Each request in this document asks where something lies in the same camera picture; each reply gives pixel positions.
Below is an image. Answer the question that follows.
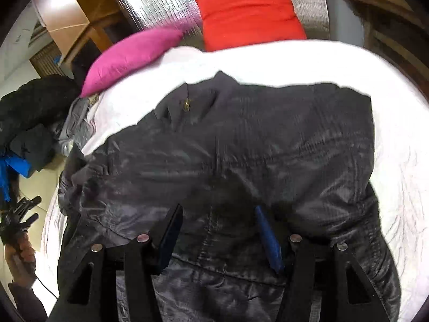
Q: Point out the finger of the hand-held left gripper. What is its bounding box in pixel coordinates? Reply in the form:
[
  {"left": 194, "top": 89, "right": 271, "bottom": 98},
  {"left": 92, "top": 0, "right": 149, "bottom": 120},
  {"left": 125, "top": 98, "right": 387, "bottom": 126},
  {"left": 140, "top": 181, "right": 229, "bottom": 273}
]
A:
[
  {"left": 12, "top": 195, "right": 43, "bottom": 216},
  {"left": 18, "top": 213, "right": 39, "bottom": 230}
]

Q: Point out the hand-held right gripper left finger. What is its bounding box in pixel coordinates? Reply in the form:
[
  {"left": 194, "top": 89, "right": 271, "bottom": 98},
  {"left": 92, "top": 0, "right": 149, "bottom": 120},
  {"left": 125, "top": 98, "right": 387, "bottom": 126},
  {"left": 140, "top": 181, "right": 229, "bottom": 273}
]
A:
[{"left": 64, "top": 204, "right": 184, "bottom": 322}]

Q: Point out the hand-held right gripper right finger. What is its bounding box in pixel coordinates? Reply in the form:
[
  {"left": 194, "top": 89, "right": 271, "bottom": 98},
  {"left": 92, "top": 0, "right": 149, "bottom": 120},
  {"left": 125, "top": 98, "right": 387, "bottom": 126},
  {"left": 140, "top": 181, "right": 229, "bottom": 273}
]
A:
[{"left": 255, "top": 205, "right": 391, "bottom": 322}]

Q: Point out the black jacket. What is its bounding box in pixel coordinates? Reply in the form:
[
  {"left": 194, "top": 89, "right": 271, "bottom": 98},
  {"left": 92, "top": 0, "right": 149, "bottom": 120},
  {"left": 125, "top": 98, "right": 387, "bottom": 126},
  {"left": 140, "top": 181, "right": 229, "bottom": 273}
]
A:
[{"left": 57, "top": 70, "right": 403, "bottom": 322}]

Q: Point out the person's left forearm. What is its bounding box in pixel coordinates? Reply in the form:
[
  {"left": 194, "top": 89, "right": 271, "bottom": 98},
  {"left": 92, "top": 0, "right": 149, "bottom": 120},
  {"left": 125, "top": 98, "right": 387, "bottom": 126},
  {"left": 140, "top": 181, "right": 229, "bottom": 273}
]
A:
[{"left": 7, "top": 281, "right": 49, "bottom": 322}]

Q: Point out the pile of dark clothes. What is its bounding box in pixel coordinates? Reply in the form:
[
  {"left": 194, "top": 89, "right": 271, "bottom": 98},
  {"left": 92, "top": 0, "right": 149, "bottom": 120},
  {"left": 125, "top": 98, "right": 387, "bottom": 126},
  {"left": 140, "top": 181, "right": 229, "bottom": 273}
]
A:
[{"left": 0, "top": 75, "right": 81, "bottom": 171}]

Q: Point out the person's left hand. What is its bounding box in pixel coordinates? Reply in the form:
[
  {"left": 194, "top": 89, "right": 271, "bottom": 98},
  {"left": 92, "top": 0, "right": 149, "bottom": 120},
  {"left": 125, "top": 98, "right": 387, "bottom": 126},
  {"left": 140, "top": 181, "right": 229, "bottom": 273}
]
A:
[{"left": 5, "top": 232, "right": 38, "bottom": 288}]

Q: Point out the blue garment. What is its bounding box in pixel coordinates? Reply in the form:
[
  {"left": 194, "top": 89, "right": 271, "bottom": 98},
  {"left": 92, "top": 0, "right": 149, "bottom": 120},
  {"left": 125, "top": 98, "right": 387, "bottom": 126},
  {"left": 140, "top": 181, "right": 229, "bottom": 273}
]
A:
[{"left": 0, "top": 152, "right": 32, "bottom": 202}]

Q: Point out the grey garment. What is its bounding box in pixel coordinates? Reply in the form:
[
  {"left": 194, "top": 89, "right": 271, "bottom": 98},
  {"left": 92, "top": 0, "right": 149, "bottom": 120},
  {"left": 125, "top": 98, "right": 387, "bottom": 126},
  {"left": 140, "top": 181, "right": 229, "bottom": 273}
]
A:
[{"left": 57, "top": 97, "right": 98, "bottom": 156}]

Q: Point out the brown slatted vent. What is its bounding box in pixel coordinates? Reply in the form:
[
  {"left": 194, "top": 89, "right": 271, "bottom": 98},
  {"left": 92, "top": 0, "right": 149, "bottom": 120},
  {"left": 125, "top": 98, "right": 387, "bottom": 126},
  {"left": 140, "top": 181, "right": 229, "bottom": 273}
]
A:
[{"left": 29, "top": 41, "right": 64, "bottom": 78}]

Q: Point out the white fluffy blanket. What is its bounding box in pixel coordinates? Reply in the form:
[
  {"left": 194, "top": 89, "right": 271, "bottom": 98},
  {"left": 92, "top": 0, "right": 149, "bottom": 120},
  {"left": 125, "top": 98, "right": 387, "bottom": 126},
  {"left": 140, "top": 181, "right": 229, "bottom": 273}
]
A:
[{"left": 40, "top": 40, "right": 429, "bottom": 319}]

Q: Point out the pink pillow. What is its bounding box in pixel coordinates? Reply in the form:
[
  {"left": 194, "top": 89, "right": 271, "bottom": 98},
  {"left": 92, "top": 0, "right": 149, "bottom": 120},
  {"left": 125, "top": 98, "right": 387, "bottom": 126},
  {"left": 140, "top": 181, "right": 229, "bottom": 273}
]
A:
[{"left": 80, "top": 27, "right": 185, "bottom": 98}]

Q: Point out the red pillow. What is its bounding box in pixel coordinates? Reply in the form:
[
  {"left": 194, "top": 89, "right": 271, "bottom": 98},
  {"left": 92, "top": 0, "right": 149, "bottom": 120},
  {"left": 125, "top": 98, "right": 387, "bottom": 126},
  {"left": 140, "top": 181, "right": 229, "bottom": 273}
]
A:
[{"left": 195, "top": 0, "right": 307, "bottom": 52}]

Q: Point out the silver foil mat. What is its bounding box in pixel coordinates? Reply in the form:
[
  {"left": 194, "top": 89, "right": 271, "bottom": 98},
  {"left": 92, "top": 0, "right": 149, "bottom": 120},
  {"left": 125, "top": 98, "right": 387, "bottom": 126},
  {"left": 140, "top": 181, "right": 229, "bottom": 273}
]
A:
[{"left": 114, "top": 0, "right": 331, "bottom": 49}]

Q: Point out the wooden shelf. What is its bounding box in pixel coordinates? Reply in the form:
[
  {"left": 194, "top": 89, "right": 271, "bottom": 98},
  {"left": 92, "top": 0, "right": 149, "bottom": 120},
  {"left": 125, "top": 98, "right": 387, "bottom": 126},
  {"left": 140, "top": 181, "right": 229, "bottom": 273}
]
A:
[{"left": 330, "top": 0, "right": 429, "bottom": 86}]

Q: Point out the thin black cable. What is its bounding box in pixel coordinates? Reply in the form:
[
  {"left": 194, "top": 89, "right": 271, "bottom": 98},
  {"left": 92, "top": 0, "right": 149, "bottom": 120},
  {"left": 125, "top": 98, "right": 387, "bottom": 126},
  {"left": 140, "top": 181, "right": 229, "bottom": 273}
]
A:
[{"left": 34, "top": 274, "right": 60, "bottom": 300}]

